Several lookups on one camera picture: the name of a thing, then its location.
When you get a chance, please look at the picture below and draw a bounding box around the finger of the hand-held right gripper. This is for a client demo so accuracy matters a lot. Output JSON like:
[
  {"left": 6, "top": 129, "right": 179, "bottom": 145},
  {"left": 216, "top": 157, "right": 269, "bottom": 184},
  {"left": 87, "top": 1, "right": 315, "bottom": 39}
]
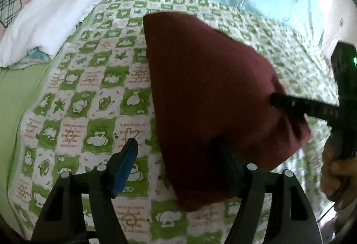
[{"left": 270, "top": 92, "right": 340, "bottom": 122}]

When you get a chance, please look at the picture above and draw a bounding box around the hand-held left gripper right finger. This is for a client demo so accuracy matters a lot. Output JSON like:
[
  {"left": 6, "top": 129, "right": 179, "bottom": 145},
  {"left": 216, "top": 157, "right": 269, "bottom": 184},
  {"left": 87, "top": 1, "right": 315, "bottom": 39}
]
[{"left": 220, "top": 148, "right": 322, "bottom": 244}]

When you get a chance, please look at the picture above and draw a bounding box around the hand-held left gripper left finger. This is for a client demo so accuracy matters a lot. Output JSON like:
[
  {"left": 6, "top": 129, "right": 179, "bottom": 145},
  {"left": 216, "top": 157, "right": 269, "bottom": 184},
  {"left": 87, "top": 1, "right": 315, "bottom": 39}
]
[{"left": 31, "top": 137, "right": 139, "bottom": 244}]

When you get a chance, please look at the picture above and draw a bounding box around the maroon garment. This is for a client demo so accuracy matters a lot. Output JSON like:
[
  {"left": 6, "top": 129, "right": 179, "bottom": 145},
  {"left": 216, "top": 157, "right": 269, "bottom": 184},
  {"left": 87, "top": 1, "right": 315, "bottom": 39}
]
[{"left": 143, "top": 11, "right": 311, "bottom": 212}]

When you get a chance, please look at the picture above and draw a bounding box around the person's right hand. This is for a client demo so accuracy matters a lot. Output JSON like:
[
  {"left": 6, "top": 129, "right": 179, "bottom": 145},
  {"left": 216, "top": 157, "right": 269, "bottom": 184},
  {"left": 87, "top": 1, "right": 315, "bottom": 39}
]
[{"left": 320, "top": 137, "right": 356, "bottom": 209}]

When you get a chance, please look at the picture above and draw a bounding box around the green checkered printed blanket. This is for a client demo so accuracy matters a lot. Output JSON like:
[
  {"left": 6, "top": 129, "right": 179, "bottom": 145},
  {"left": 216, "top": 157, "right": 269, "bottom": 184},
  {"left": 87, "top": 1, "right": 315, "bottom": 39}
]
[{"left": 7, "top": 0, "right": 342, "bottom": 244}]

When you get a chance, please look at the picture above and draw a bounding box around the light green bed sheet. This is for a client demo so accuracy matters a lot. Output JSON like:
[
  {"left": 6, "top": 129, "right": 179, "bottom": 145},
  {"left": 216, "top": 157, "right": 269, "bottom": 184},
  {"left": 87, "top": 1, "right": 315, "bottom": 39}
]
[{"left": 0, "top": 14, "right": 84, "bottom": 233}]

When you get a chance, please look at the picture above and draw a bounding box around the small teal cloth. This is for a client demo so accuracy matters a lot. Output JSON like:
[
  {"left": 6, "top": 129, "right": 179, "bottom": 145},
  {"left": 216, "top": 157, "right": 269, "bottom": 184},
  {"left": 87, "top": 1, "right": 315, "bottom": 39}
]
[{"left": 11, "top": 47, "right": 53, "bottom": 70}]

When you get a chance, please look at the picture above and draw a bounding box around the white towel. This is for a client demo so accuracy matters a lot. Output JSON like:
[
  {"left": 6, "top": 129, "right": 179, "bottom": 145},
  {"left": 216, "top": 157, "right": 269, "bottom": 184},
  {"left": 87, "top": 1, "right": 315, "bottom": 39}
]
[{"left": 0, "top": 0, "right": 106, "bottom": 68}]

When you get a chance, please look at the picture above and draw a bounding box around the thin black cable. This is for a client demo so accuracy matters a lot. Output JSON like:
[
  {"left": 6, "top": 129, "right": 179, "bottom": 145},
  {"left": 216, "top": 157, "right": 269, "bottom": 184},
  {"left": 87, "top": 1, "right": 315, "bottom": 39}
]
[{"left": 319, "top": 203, "right": 336, "bottom": 226}]

